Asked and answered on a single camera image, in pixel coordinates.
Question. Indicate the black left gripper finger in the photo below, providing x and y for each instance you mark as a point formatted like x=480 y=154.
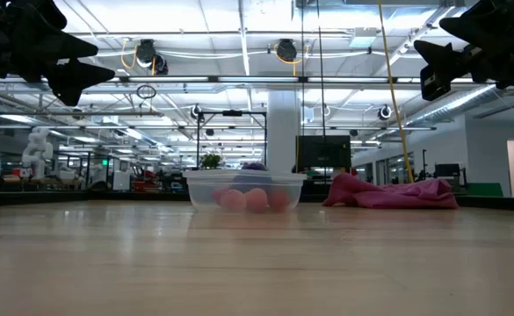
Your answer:
x=76 y=79
x=54 y=39

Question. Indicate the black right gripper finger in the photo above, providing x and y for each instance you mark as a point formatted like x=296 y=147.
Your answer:
x=485 y=24
x=441 y=66

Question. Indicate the purple grape bunch toy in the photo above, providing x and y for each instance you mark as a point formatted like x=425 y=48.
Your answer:
x=254 y=166

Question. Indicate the clear plastic tupperware container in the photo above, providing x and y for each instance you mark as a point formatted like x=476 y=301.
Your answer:
x=204 y=193

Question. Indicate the long linear ceiling light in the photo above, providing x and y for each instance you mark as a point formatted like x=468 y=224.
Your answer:
x=173 y=79

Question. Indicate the black equipment cart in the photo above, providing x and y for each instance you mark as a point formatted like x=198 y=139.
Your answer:
x=447 y=170

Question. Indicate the magenta cloth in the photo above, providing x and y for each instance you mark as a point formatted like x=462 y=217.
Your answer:
x=393 y=197

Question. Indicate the green potted plant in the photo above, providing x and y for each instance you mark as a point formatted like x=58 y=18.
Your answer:
x=211 y=161

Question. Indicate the black metal frame stand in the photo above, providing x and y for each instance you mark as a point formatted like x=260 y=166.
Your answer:
x=232 y=112

